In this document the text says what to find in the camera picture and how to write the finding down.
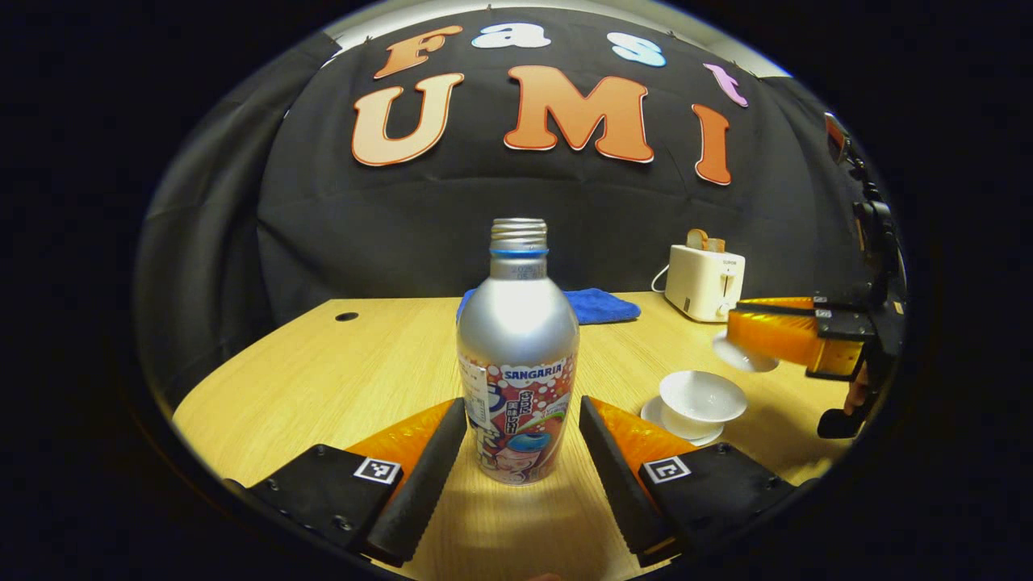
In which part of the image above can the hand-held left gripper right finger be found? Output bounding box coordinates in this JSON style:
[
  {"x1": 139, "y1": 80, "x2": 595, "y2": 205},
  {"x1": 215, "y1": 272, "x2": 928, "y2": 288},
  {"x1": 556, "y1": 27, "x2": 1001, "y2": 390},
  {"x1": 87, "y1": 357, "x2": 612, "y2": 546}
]
[{"x1": 579, "y1": 395, "x2": 808, "y2": 568}]

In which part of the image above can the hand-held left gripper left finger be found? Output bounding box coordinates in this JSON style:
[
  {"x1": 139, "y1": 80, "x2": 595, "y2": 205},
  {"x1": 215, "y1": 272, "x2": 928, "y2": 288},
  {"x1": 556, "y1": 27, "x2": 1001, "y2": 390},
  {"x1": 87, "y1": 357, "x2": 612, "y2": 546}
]
[{"x1": 224, "y1": 397, "x2": 469, "y2": 568}]

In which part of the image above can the white teacup lid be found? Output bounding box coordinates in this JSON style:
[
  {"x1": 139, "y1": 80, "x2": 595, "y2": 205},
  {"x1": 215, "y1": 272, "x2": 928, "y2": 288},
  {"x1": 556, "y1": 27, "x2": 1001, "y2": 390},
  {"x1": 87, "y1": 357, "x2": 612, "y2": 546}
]
[{"x1": 712, "y1": 331, "x2": 780, "y2": 374}]

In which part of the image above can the white teacup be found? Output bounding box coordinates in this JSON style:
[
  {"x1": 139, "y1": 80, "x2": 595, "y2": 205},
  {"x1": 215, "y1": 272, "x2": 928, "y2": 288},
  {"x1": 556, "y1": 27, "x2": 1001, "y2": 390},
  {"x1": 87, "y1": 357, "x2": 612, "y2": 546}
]
[{"x1": 659, "y1": 370, "x2": 748, "y2": 441}]

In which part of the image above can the silver water bottle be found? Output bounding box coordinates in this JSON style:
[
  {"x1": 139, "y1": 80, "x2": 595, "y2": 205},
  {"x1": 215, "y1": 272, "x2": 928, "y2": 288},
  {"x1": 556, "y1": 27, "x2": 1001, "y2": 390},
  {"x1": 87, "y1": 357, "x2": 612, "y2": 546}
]
[{"x1": 456, "y1": 218, "x2": 580, "y2": 486}]

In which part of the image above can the white saucer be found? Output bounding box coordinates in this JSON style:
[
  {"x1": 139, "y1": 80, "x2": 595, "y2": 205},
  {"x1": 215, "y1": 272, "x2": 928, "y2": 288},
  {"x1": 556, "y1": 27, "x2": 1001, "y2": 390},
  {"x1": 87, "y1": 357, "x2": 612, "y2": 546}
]
[{"x1": 641, "y1": 395, "x2": 725, "y2": 447}]

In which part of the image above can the white toaster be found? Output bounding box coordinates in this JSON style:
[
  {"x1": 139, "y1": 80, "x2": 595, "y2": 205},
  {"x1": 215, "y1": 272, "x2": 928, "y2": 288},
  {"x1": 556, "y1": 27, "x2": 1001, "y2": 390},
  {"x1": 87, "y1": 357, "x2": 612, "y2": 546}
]
[{"x1": 664, "y1": 244, "x2": 747, "y2": 324}]

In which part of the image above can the blue towel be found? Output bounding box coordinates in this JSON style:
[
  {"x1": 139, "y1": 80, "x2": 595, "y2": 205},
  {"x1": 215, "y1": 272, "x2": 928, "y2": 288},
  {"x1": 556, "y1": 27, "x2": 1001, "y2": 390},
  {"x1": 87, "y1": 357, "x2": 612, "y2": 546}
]
[{"x1": 457, "y1": 288, "x2": 642, "y2": 326}]

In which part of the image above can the black backdrop cloth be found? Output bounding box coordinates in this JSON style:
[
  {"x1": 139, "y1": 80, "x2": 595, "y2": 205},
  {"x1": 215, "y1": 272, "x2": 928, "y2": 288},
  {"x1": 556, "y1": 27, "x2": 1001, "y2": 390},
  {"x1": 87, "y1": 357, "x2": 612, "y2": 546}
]
[{"x1": 257, "y1": 8, "x2": 871, "y2": 328}]

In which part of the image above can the plain black curtain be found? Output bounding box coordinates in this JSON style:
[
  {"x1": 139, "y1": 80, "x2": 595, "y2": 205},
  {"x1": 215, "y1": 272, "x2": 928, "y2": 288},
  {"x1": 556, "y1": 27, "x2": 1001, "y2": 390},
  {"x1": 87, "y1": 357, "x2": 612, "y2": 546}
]
[{"x1": 133, "y1": 32, "x2": 340, "y2": 404}]

